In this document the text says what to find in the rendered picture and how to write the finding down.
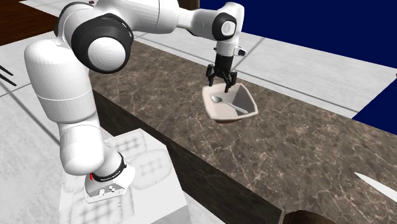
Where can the silver spoon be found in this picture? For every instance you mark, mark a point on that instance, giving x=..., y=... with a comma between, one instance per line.
x=215, y=99

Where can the white knife blade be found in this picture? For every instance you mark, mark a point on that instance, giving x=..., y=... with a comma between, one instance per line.
x=380, y=186

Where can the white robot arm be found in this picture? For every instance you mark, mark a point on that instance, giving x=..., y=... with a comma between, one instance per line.
x=62, y=80

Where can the brown rounded wooden object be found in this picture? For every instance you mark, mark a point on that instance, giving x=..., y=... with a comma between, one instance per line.
x=307, y=217

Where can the beige square bowl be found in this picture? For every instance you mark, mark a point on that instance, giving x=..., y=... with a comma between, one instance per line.
x=245, y=99

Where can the white patterned robot stand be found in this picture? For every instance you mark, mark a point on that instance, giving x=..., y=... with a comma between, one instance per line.
x=155, y=192

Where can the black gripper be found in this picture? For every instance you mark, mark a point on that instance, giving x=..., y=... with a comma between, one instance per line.
x=224, y=65

